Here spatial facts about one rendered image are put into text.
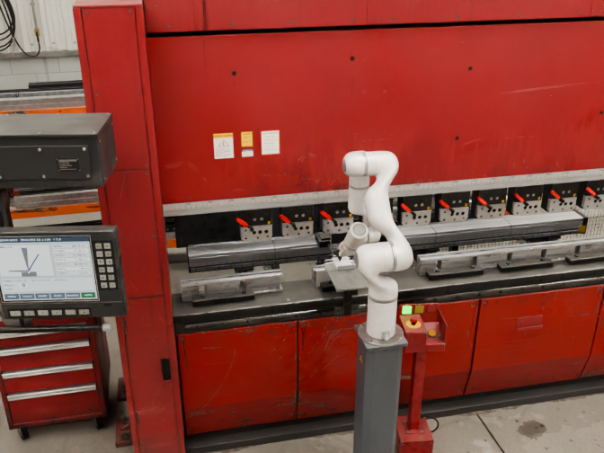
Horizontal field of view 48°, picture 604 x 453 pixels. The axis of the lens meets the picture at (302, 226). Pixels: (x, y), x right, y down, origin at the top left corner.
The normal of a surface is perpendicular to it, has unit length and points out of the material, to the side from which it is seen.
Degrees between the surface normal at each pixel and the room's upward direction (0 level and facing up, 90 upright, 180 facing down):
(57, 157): 90
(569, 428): 0
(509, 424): 0
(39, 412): 90
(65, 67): 90
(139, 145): 90
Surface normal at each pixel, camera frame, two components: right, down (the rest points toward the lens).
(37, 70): 0.23, 0.42
